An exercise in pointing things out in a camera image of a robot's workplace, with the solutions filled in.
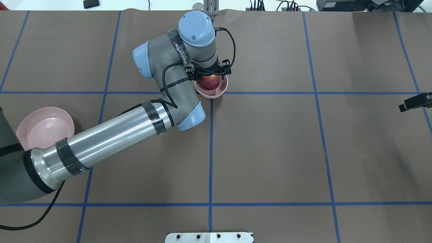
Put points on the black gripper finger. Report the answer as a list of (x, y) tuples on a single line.
[(423, 100)]

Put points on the red apple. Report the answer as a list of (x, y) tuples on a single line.
[(209, 82)]

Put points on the aluminium frame post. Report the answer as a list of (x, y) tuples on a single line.
[(211, 7)]

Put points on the small black square device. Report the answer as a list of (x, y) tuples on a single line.
[(87, 4)]

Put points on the pink bowl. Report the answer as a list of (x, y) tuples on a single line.
[(212, 94)]

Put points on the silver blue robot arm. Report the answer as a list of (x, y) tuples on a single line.
[(173, 60)]

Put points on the pink plate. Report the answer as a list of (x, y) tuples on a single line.
[(44, 128)]

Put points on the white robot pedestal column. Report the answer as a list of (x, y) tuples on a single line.
[(210, 237)]

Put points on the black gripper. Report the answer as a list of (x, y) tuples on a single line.
[(224, 66)]

